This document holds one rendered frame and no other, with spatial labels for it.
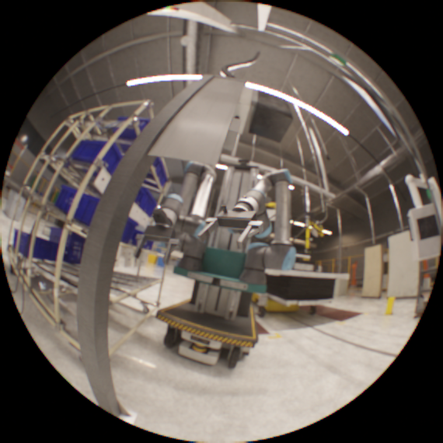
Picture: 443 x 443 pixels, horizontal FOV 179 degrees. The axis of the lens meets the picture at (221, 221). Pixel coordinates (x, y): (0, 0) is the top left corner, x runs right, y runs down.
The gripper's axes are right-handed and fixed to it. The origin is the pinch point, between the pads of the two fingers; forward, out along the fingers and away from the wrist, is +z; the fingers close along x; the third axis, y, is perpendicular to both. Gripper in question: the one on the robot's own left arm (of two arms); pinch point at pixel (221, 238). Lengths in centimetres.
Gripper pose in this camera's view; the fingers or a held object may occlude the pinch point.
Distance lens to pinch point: 41.4
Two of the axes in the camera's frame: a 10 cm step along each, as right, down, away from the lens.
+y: -2.2, -8.7, -4.5
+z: -4.9, 5.0, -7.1
